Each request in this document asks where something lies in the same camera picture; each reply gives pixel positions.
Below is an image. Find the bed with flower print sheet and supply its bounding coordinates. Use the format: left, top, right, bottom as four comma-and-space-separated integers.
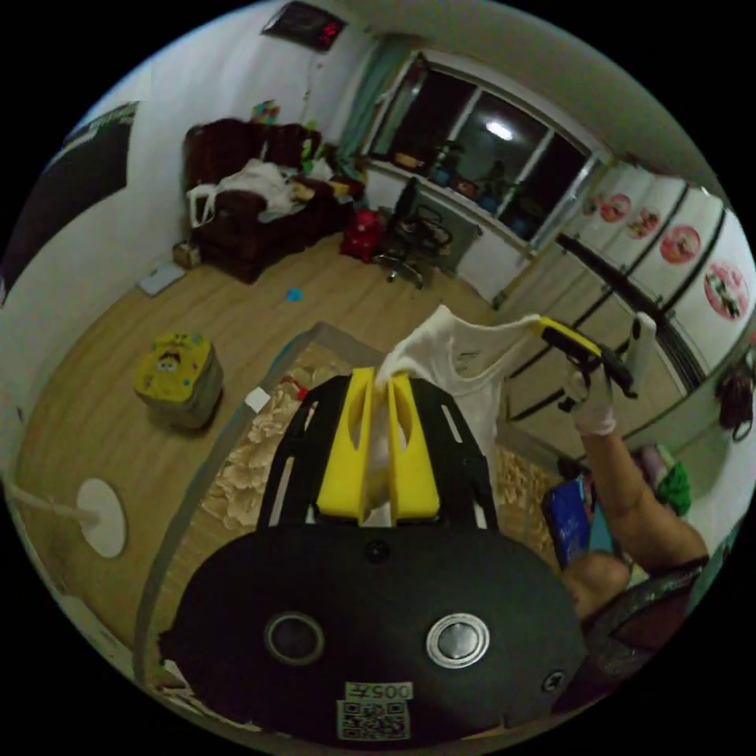
134, 321, 569, 728

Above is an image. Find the red bag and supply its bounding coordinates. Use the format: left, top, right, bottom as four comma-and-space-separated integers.
339, 206, 385, 265

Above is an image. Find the yellow cartoon bag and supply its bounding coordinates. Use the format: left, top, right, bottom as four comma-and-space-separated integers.
132, 332, 225, 431

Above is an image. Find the white floor scale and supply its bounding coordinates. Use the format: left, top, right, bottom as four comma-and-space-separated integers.
137, 262, 188, 297

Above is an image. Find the digital wall clock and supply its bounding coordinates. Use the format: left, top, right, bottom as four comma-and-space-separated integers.
259, 0, 350, 52

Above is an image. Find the white round fan stand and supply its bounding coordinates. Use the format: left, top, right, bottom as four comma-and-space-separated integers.
4, 476, 129, 558

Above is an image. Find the white wardrobe with round pictures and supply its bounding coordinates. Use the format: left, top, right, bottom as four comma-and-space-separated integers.
491, 157, 756, 451

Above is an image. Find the dark handbag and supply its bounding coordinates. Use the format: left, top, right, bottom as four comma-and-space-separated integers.
715, 353, 756, 443

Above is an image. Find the window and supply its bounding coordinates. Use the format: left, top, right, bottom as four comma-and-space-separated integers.
358, 51, 599, 256

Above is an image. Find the black office chair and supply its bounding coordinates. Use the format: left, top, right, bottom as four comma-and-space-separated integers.
372, 176, 457, 291

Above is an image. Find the dark red sofa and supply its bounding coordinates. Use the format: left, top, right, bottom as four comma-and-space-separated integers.
183, 117, 369, 286

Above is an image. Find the person's body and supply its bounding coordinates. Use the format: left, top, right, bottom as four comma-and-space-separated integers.
561, 549, 717, 717

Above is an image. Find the teal curtain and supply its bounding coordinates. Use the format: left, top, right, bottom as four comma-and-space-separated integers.
338, 35, 416, 161

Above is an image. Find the pile of clothes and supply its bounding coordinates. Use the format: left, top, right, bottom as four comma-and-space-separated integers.
640, 443, 693, 516

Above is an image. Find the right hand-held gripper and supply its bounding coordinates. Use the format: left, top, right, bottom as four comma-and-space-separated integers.
533, 316, 640, 413

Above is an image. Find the blue tablet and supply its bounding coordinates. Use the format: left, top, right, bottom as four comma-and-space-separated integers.
542, 476, 594, 571

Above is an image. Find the person's right forearm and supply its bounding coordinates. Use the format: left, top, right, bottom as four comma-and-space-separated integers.
580, 428, 711, 583

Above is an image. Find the person's right hand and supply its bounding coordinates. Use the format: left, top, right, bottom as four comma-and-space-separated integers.
568, 367, 619, 438

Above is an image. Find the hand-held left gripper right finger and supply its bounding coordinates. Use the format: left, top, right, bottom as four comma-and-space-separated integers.
387, 376, 440, 527

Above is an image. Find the black wall television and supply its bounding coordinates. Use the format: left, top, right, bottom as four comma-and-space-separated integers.
0, 100, 141, 299

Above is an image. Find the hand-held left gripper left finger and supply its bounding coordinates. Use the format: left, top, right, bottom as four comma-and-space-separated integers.
316, 367, 376, 527

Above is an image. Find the white short sleeve shirt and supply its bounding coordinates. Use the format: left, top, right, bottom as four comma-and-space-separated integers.
361, 304, 544, 527

